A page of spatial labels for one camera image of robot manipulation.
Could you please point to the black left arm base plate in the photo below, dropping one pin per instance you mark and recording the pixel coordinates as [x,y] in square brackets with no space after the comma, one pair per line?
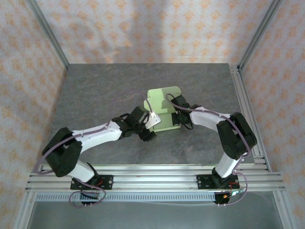
[108,182]

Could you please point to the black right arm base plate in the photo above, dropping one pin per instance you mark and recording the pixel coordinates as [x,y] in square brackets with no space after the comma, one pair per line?
[202,182]

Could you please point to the green controller board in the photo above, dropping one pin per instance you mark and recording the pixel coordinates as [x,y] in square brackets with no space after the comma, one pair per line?
[234,193]

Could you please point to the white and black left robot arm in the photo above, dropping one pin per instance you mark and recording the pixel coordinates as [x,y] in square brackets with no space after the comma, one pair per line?
[95,138]

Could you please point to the aluminium side rail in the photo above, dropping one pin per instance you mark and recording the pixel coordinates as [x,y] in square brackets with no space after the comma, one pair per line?
[245,107]

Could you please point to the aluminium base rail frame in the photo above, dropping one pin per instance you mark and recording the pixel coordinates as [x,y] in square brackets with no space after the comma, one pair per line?
[155,179]

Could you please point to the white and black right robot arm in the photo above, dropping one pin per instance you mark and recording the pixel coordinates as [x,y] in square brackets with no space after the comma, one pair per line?
[238,138]

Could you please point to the aluminium corner post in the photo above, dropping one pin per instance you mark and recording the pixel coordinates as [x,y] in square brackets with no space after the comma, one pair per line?
[259,33]
[48,33]

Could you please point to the grey metal lower panel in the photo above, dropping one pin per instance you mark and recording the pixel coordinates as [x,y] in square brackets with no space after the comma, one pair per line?
[155,217]

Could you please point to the pale green paper box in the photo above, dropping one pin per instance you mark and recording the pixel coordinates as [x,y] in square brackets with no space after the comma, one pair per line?
[157,100]

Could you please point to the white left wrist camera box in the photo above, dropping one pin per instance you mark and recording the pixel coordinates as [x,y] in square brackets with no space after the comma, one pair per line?
[153,120]

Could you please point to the short aluminium frame leg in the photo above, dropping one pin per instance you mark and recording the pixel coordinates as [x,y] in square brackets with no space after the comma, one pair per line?
[281,212]
[25,212]

